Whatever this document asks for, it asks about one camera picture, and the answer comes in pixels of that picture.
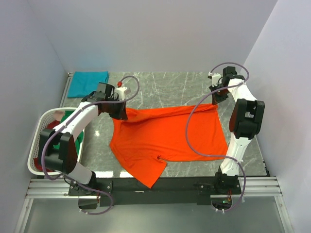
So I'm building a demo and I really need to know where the aluminium frame rail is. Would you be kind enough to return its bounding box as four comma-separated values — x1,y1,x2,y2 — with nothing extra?
26,177,283,199

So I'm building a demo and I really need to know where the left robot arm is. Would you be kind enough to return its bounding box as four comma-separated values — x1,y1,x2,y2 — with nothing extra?
38,82,130,195

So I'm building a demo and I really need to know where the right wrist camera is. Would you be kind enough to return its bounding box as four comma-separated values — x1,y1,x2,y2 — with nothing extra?
208,72,222,86

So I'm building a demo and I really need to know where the black base beam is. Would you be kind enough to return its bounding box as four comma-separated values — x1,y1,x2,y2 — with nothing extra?
69,177,245,209

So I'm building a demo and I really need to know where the green t-shirt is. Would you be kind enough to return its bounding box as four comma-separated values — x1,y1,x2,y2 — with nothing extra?
52,110,85,158

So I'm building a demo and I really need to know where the beige garment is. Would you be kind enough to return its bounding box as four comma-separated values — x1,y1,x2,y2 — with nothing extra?
53,110,65,122

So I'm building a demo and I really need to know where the orange t-shirt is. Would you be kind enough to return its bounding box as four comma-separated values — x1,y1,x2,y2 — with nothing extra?
110,103,227,188

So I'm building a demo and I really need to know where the white laundry basket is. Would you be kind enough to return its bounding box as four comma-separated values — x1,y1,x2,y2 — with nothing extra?
27,107,85,176

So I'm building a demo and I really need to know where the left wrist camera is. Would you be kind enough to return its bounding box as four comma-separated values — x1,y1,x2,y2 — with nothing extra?
114,81,131,100

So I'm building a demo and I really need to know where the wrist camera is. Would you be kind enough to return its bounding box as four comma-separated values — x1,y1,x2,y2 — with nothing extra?
114,81,131,100
208,72,222,86

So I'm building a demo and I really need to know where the dark red t-shirt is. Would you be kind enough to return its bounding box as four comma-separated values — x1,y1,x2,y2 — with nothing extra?
33,121,61,173

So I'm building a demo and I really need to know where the folded teal t-shirt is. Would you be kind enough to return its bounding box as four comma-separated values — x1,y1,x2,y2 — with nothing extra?
67,71,109,98

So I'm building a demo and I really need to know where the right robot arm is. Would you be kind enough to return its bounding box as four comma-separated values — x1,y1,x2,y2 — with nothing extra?
208,66,265,194

